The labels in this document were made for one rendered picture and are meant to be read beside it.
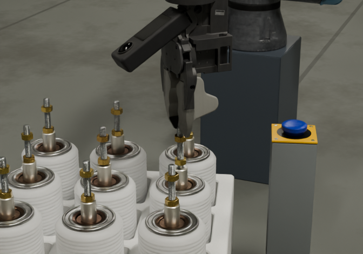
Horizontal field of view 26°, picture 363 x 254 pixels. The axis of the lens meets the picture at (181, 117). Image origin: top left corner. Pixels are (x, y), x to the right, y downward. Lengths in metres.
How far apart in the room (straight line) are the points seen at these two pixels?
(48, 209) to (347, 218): 0.69
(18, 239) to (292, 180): 0.43
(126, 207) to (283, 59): 0.63
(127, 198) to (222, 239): 0.16
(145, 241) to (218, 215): 0.22
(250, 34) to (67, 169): 0.57
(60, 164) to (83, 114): 0.87
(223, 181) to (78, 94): 1.03
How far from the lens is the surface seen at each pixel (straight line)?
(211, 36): 1.12
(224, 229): 1.24
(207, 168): 1.29
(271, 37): 1.72
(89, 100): 2.29
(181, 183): 1.20
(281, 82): 1.70
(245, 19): 1.70
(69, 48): 2.80
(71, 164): 1.34
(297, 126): 1.24
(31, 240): 1.14
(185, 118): 1.13
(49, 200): 1.23
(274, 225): 1.28
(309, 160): 1.23
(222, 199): 1.32
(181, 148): 1.18
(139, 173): 1.32
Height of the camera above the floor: 0.79
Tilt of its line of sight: 22 degrees down
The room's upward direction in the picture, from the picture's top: straight up
